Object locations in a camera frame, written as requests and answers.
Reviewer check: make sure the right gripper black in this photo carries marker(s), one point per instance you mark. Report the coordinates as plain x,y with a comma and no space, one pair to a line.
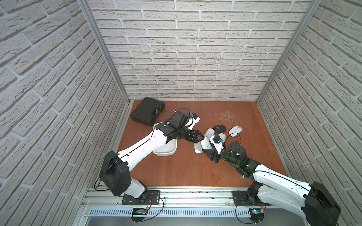
211,155

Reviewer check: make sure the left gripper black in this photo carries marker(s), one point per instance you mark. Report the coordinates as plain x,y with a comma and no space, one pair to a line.
191,134

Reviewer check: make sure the white mouse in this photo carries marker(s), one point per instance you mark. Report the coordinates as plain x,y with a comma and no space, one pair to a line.
205,144
234,131
209,133
222,136

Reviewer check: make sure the silver mouse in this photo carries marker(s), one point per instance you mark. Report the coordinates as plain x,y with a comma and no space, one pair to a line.
198,148

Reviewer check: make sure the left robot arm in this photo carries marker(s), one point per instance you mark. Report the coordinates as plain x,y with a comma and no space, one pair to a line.
116,168

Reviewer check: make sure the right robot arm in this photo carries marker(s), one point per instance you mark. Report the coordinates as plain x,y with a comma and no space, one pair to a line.
312,202

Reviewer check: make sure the black mouse upper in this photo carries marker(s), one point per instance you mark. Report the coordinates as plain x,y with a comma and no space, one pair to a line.
219,129

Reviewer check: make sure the white storage box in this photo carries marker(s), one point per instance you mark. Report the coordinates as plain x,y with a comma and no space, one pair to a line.
167,147

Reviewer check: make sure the black carrying case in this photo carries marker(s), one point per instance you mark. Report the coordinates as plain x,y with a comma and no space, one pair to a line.
148,111

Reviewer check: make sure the right controller board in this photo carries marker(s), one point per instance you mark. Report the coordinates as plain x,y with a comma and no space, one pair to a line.
256,215

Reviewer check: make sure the controller board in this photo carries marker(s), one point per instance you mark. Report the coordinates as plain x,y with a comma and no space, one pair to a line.
256,215
139,212

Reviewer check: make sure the left controller board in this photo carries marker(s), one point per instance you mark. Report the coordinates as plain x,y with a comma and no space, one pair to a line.
139,212

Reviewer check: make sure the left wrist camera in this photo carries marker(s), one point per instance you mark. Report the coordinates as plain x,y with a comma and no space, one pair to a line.
181,119

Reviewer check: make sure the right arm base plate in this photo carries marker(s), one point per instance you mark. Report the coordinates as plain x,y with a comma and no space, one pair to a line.
243,198

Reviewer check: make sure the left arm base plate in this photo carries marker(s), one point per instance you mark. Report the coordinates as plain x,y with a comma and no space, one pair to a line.
150,197

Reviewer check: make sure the aluminium front rail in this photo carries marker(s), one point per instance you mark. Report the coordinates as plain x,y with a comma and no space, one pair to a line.
173,196

